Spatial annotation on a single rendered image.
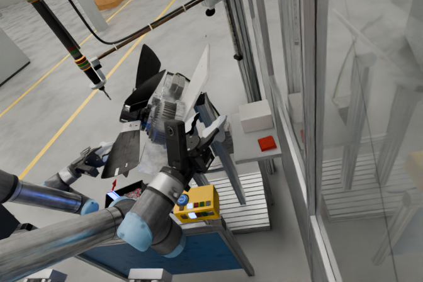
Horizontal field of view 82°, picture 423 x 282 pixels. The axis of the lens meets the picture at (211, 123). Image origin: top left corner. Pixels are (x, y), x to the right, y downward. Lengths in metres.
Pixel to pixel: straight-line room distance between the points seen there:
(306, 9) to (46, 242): 0.60
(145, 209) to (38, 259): 0.20
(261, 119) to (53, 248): 1.04
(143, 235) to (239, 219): 1.51
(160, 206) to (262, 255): 1.50
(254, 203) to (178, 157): 1.51
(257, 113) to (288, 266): 1.08
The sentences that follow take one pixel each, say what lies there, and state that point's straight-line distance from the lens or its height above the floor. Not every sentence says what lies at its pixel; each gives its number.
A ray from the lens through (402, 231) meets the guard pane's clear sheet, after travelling 0.32.
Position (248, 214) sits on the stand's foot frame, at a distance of 2.01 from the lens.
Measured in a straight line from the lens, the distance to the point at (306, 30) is 0.44.
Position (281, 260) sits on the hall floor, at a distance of 1.96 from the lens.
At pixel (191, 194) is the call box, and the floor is 1.07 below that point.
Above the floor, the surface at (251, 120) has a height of 0.95.
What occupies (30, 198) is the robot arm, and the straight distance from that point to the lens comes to 1.08.
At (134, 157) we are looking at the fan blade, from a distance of 1.09.
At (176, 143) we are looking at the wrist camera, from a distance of 0.56.
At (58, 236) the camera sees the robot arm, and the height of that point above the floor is 1.50.
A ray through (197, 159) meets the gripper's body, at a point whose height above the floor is 1.44.
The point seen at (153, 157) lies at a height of 1.02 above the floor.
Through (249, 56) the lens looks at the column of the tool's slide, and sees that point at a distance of 1.40.
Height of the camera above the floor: 1.89
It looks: 42 degrees down
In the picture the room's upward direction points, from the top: 23 degrees counter-clockwise
